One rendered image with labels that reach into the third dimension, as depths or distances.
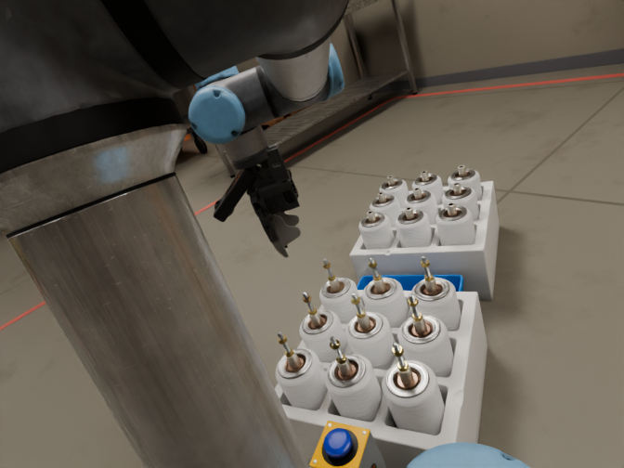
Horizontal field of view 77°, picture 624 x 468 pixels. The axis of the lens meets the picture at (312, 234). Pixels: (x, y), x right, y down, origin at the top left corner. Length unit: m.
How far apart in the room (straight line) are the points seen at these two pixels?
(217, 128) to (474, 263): 0.80
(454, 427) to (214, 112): 0.62
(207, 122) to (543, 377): 0.87
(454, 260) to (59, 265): 1.03
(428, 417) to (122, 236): 0.64
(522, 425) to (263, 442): 0.78
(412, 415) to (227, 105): 0.57
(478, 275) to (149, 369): 1.03
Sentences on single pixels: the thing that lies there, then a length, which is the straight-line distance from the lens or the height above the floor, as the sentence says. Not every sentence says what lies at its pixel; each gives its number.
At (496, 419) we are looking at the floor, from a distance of 0.99.
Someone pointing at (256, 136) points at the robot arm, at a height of 0.69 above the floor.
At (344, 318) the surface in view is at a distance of 0.99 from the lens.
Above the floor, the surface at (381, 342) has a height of 0.24.
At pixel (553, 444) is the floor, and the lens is 0.97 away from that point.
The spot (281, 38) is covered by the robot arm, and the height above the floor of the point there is 0.82.
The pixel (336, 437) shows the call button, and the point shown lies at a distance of 0.62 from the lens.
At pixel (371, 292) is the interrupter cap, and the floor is 0.25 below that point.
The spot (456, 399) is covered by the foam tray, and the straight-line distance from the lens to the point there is 0.80.
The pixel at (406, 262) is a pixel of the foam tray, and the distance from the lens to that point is 1.18.
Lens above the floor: 0.83
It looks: 27 degrees down
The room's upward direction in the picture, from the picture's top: 22 degrees counter-clockwise
